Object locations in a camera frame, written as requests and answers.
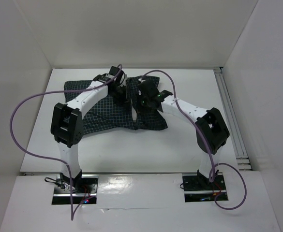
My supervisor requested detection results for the dark checkered pillowcase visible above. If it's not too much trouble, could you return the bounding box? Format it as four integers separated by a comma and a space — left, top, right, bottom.
63, 75, 168, 136

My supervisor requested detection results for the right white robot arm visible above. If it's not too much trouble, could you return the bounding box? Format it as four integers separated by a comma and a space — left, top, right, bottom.
137, 78, 230, 189

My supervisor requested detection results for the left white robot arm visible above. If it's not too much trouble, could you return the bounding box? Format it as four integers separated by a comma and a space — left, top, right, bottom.
51, 65, 128, 193

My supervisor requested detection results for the aluminium rail frame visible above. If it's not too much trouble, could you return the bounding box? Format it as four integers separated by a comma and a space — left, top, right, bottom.
213, 67, 253, 171

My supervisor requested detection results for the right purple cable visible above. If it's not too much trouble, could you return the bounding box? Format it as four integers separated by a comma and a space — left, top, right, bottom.
141, 70, 247, 210

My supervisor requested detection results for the purple cable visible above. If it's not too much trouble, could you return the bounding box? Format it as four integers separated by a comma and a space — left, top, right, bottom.
141, 70, 247, 210
9, 64, 122, 221

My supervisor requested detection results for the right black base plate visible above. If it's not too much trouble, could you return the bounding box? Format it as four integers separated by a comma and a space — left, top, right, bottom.
179, 173, 228, 203

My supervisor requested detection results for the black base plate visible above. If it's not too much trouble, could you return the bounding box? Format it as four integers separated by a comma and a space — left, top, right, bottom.
179, 173, 228, 203
51, 175, 98, 205

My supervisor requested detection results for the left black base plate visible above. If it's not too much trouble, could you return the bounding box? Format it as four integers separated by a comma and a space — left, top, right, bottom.
51, 175, 98, 205

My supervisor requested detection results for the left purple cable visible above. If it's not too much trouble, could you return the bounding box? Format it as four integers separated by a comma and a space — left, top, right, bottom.
9, 64, 122, 221

